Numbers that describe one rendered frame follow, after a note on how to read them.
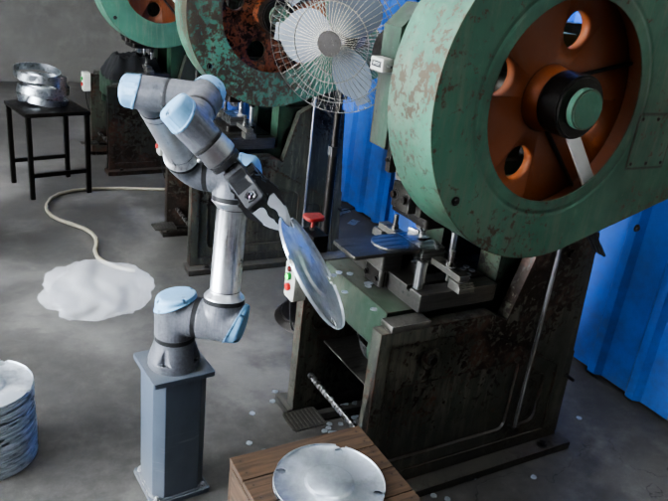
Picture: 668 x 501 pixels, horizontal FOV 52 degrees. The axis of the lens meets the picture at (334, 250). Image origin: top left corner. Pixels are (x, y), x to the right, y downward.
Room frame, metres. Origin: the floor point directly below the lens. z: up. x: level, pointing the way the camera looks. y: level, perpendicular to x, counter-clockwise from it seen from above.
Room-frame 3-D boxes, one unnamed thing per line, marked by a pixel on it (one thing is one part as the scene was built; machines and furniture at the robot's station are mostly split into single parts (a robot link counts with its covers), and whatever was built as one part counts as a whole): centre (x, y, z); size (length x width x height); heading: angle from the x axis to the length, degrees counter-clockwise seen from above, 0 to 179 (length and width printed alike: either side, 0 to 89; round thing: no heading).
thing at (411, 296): (2.12, -0.28, 0.68); 0.45 x 0.30 x 0.06; 31
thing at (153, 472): (1.73, 0.43, 0.23); 0.19 x 0.19 x 0.45; 35
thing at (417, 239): (2.12, -0.28, 0.76); 0.15 x 0.09 x 0.05; 31
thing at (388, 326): (1.96, -0.54, 0.45); 0.92 x 0.12 x 0.90; 121
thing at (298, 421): (2.05, -0.17, 0.14); 0.59 x 0.10 x 0.05; 121
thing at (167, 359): (1.73, 0.43, 0.50); 0.15 x 0.15 x 0.10
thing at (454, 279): (1.98, -0.37, 0.76); 0.17 x 0.06 x 0.10; 31
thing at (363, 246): (2.03, -0.13, 0.72); 0.25 x 0.14 x 0.14; 121
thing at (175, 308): (1.73, 0.42, 0.62); 0.13 x 0.12 x 0.14; 86
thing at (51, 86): (4.32, 1.93, 0.40); 0.45 x 0.40 x 0.79; 43
